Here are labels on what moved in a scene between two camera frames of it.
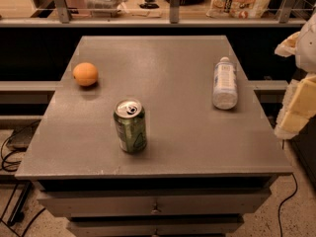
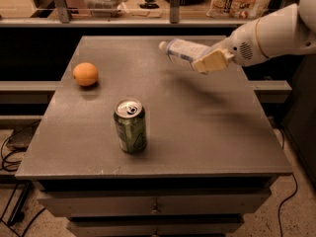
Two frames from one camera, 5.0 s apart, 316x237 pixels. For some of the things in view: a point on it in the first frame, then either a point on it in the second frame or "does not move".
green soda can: [130, 120] does not move
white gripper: [308, 49] -> [241, 47]
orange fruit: [85, 74] does not move
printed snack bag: [246, 1] does not move
